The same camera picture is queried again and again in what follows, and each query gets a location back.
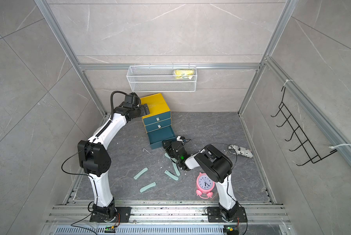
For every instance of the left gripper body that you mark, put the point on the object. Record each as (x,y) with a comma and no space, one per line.
(136,112)

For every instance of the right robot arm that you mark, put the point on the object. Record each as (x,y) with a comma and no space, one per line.
(217,170)

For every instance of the yellow teal drawer cabinet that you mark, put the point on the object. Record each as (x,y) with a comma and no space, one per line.
(158,123)

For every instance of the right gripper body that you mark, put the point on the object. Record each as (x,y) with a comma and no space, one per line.
(170,150)

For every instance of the pink alarm clock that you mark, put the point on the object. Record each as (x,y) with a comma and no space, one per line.
(204,186)

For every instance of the white patterned toy shoe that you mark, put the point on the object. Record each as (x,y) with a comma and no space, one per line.
(238,150)

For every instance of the white wire wall basket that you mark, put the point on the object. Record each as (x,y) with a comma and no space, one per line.
(159,78)

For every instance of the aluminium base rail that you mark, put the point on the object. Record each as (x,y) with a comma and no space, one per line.
(169,218)

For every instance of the yellow item in basket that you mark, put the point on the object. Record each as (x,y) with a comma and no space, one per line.
(184,74)

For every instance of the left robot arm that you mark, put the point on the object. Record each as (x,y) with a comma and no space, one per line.
(94,158)

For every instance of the black wire wall hook rack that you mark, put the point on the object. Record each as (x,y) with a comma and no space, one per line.
(303,142)

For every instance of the teal fruit knife bottom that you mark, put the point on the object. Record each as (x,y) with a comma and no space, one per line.
(147,187)

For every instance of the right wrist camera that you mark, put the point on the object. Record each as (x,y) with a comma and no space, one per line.
(181,139)

